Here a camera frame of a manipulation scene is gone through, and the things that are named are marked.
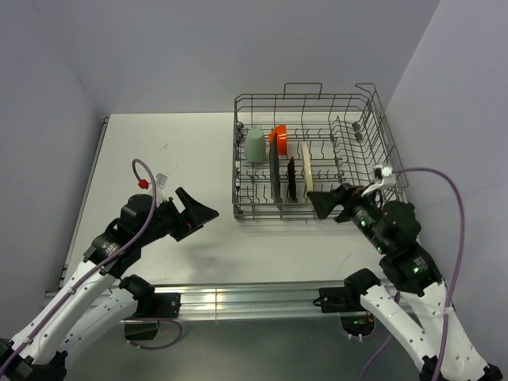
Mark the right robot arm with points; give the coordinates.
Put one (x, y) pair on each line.
(433, 335)

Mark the black square floral plate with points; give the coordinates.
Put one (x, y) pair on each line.
(274, 172)

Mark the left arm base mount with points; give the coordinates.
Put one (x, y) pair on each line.
(152, 313)

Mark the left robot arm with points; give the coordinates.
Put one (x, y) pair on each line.
(99, 294)

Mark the grey wire dish rack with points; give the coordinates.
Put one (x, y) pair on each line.
(347, 133)

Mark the orange bowl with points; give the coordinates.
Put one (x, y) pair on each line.
(279, 135)

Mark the cream green round plate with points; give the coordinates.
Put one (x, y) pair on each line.
(307, 169)

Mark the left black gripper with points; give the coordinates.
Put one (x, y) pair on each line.
(196, 213)

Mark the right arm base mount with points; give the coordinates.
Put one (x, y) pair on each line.
(356, 322)

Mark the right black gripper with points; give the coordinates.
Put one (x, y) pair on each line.
(322, 201)

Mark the red floral small plate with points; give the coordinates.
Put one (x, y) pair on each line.
(291, 176)

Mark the green cup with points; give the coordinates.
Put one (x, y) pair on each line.
(255, 149)

